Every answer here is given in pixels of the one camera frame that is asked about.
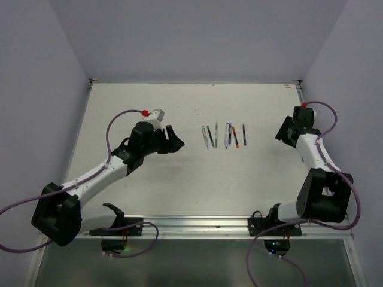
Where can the green barrel pen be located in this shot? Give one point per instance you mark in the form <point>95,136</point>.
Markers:
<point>210,137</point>

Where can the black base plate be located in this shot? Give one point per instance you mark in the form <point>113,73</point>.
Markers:
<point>258,225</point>
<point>122,226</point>

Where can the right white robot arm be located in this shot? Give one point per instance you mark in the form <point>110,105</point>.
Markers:
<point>324,195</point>

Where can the aluminium front rail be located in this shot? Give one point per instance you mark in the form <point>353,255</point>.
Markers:
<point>169,227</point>

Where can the clear slim pen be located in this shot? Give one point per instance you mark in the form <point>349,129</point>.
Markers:
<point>205,137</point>

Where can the clear grey pen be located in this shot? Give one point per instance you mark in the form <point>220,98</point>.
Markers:
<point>216,134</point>

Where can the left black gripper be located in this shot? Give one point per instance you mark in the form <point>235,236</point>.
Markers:
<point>174,144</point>

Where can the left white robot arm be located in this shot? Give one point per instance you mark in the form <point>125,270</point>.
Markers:
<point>58,211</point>

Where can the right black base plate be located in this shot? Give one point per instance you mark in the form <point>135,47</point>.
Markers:
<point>258,225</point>

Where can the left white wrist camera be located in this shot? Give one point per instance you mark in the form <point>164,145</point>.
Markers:
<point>155,118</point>

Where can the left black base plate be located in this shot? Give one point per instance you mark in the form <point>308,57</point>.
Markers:
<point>122,226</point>

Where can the purple pen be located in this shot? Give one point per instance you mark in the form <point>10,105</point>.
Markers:
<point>244,135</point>

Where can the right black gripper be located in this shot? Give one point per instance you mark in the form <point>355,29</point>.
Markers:
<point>282,134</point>

